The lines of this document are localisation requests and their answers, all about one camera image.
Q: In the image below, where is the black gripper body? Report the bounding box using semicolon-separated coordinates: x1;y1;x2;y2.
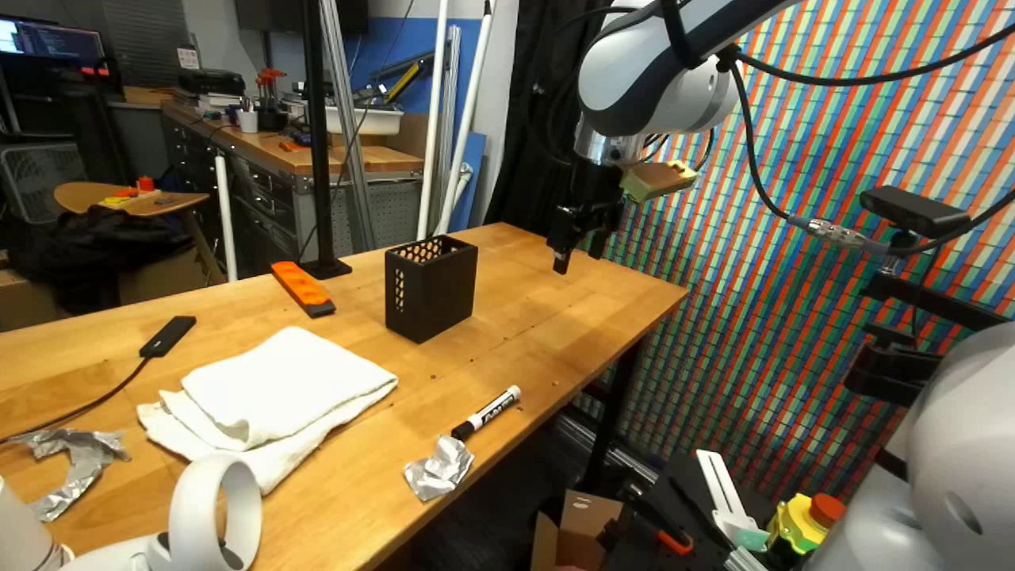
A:
549;163;621;248

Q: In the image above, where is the white towel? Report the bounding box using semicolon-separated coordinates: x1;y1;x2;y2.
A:
135;325;397;495

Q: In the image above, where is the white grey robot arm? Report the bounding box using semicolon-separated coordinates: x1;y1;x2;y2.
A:
549;0;794;274

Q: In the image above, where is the black perforated box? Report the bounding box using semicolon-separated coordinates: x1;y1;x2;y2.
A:
384;234;479;342

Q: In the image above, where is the cardboard box on floor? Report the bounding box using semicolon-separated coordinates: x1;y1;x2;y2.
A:
530;489;621;571

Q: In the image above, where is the wooden workbench with drawers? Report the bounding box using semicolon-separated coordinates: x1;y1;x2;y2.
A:
160;101;422;274

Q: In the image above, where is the black white marker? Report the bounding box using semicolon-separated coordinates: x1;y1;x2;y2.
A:
449;385;520;440

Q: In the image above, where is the black vertical pole stand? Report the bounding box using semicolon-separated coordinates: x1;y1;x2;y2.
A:
304;0;344;280

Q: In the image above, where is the orange black tool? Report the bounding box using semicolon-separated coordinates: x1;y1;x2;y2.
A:
270;261;337;317

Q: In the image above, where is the white plastic bin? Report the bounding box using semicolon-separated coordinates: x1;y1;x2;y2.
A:
325;105;403;136

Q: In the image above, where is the crumpled foil piece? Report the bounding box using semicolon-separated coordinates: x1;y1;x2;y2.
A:
403;434;473;501

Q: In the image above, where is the yellow red emergency button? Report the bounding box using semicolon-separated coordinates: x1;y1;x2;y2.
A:
767;490;848;554

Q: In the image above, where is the white tape roll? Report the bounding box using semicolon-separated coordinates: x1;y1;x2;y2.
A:
59;452;267;571

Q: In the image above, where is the wooden stool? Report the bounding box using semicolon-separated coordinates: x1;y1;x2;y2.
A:
49;178;216;280

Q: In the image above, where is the crumpled silver foil sheet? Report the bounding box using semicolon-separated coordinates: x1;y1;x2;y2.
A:
14;428;125;523

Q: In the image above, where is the black camera on stand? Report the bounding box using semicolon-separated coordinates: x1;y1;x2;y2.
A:
802;186;1015;331

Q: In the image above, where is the black remote with cable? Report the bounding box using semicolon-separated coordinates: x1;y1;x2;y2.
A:
0;317;193;436

